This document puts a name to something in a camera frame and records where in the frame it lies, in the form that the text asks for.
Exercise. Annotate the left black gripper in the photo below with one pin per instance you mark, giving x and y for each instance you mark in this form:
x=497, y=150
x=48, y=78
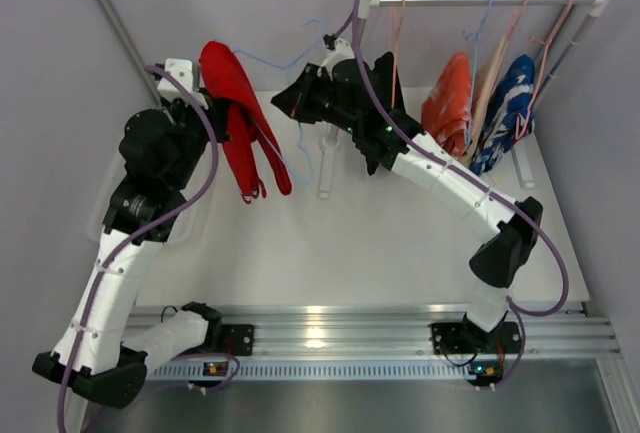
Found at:
x=216, y=116

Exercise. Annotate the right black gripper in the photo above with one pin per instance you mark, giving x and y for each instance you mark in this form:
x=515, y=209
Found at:
x=298, y=101

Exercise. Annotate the red trousers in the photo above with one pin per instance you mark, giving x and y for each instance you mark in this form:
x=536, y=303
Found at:
x=225, y=79

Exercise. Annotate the pink hanger of black trousers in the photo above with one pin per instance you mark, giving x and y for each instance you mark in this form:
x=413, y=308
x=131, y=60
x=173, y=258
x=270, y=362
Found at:
x=397, y=15

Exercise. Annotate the black trousers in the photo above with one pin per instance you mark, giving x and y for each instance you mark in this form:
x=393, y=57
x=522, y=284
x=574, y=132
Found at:
x=386, y=143

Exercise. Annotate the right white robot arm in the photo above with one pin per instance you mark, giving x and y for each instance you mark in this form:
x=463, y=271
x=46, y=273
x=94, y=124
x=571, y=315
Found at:
x=506, y=239

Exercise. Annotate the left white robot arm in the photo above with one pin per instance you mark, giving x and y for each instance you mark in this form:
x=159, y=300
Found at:
x=94, y=359

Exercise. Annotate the pink hanger of beige garment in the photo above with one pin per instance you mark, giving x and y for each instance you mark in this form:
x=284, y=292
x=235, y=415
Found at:
x=515, y=17

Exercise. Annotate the pink hanger of blue garment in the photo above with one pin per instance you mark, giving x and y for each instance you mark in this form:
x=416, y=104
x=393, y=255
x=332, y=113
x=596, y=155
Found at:
x=523, y=122

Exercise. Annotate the white plastic basket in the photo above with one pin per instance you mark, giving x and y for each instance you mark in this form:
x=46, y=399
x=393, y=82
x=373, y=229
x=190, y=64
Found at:
x=127, y=202

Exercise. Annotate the metal clothes rack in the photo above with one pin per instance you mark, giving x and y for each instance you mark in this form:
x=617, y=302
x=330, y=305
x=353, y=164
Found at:
x=456, y=110

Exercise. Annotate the orange patterned garment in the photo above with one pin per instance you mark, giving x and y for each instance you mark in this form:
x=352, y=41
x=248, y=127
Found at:
x=445, y=112

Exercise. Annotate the beige garment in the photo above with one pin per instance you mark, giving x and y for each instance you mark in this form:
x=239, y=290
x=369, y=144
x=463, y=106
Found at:
x=485, y=82

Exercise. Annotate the blue white patterned garment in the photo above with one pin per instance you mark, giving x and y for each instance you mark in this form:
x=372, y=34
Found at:
x=506, y=109

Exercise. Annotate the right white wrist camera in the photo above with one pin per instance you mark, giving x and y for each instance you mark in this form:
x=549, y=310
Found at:
x=337, y=50

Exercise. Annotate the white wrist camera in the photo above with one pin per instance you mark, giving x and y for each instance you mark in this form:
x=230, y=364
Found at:
x=337, y=50
x=184, y=72

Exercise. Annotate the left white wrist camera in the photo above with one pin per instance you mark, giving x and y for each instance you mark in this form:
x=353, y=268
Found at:
x=184, y=72

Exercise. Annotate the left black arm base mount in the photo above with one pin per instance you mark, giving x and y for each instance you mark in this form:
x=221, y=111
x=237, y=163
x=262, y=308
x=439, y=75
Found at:
x=235, y=339

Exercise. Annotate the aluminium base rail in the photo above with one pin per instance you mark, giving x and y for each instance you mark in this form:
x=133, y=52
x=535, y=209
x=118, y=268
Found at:
x=335, y=343

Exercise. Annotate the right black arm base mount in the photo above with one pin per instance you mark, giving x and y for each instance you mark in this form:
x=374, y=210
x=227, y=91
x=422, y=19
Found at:
x=464, y=338

